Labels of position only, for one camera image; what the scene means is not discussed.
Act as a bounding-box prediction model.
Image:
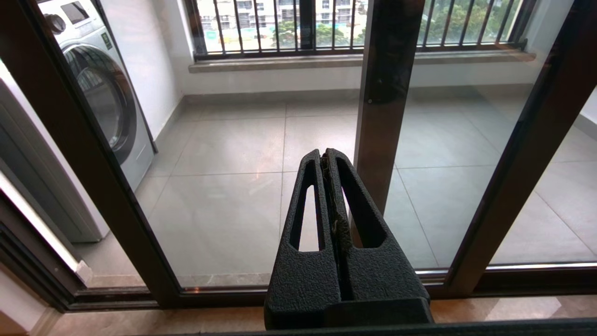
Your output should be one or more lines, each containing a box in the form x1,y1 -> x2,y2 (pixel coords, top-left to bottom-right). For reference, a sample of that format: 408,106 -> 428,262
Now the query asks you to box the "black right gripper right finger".
324,148 -> 432,304

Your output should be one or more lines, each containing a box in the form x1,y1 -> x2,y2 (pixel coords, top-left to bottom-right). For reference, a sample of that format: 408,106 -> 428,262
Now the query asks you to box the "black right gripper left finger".
264,149 -> 344,329

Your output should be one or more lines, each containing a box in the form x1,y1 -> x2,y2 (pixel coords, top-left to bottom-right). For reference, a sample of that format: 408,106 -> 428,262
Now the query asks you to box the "dark framed sliding glass door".
0,0 -> 597,308

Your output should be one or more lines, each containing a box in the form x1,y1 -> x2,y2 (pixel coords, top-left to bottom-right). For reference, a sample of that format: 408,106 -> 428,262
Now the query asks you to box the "stone door threshold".
28,273 -> 597,336

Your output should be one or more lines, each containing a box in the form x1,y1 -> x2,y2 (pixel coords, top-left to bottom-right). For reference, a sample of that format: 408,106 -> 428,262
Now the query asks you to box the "stone window sill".
189,50 -> 537,74

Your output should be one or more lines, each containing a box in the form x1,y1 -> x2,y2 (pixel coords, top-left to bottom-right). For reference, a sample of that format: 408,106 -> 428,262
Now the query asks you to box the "black metal balcony railing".
184,0 -> 530,61

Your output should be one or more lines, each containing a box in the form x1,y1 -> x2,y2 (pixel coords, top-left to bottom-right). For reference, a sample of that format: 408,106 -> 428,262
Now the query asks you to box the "silver front-load washing machine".
0,0 -> 158,243

